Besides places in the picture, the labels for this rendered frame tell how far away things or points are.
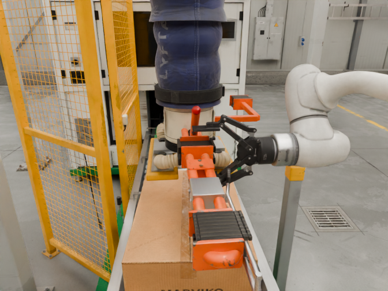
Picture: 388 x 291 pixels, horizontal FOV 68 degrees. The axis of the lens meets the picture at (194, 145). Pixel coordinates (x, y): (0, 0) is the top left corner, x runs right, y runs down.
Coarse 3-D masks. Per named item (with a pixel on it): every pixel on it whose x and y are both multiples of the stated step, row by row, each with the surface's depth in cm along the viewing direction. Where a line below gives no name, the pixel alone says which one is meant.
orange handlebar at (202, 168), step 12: (216, 120) 105; (240, 120) 105; (252, 120) 106; (192, 156) 72; (204, 156) 72; (192, 168) 65; (204, 168) 65; (216, 204) 53; (216, 252) 41; (228, 252) 41; (240, 252) 41; (216, 264) 40; (228, 264) 40
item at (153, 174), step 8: (152, 144) 112; (152, 152) 105; (160, 152) 97; (152, 160) 97; (152, 168) 92; (176, 168) 93; (152, 176) 88; (160, 176) 88; (168, 176) 89; (176, 176) 89
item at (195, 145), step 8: (184, 136) 80; (192, 136) 80; (200, 136) 80; (208, 136) 80; (184, 144) 77; (192, 144) 77; (200, 144) 77; (208, 144) 77; (184, 152) 73; (192, 152) 73; (200, 152) 73; (208, 152) 74; (184, 160) 74
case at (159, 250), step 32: (160, 192) 120; (224, 192) 120; (160, 224) 100; (128, 256) 86; (160, 256) 86; (256, 256) 86; (128, 288) 87; (160, 288) 87; (192, 288) 88; (224, 288) 88
